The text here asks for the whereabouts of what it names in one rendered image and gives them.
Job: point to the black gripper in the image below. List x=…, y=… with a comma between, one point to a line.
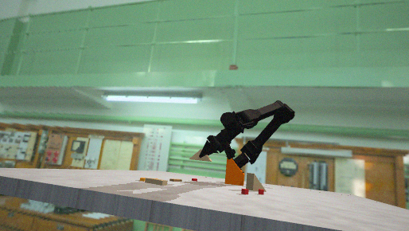
x=214, y=143

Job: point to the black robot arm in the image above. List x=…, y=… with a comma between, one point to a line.
x=235, y=122

